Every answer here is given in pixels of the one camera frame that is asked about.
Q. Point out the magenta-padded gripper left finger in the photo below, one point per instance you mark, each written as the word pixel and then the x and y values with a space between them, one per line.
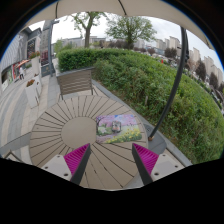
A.
pixel 59 166

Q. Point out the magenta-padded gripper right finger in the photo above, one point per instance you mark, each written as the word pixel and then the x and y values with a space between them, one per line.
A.
pixel 165 165

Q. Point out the white planter with flowers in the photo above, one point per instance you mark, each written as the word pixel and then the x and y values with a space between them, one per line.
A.
pixel 32 95

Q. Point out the tan slatted chair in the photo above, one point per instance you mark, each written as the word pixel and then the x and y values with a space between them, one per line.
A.
pixel 75 82

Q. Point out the dark curved umbrella pole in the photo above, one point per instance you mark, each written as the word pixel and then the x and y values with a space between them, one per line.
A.
pixel 178 76

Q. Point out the person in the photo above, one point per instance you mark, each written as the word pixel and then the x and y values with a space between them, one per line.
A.
pixel 21 72

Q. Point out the tall white planter with shrub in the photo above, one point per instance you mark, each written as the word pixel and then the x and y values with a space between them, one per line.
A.
pixel 35 65

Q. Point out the orange parasol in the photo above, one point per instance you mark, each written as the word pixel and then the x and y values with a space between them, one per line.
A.
pixel 22 63

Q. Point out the beige apartment buildings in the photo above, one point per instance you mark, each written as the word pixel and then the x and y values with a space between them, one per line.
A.
pixel 173 43

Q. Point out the grey shopfront building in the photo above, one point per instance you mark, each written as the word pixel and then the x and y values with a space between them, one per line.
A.
pixel 15 51

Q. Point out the grey sign pillar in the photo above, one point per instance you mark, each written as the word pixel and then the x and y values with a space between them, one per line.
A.
pixel 46 40

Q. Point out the tall thin-trunk tree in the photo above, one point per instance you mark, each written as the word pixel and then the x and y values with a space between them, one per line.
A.
pixel 88 35

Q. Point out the round-crowned green tree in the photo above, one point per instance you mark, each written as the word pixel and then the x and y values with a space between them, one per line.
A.
pixel 130 30

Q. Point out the beige umbrella canopy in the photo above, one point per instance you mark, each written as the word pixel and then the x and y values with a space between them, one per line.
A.
pixel 100 7

